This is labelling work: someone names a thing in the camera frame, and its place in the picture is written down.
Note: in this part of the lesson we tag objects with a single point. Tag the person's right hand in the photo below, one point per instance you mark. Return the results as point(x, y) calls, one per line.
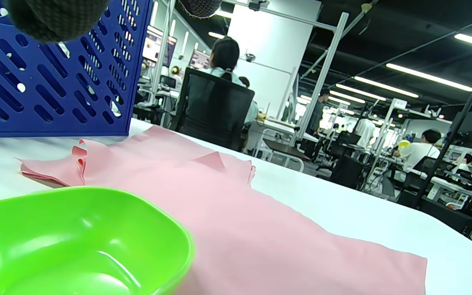
point(55, 18)

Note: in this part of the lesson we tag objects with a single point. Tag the pink paper stack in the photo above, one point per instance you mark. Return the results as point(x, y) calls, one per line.
point(158, 141)
point(268, 229)

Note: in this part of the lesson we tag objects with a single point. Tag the blue plastic file holder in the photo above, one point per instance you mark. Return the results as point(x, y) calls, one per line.
point(55, 123)

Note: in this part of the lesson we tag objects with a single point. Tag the display screen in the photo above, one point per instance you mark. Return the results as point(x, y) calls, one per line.
point(160, 47)
point(199, 59)

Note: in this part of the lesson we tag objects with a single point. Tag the black mesh office chair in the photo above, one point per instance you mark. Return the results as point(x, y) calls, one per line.
point(211, 110)

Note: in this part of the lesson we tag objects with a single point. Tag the green plastic bowl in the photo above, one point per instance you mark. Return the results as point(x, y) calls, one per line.
point(35, 246)

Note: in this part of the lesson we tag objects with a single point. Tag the white cart with brown top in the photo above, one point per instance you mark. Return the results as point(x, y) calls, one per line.
point(285, 148)

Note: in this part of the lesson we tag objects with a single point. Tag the row of ceiling light strips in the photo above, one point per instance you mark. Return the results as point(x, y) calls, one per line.
point(428, 76)

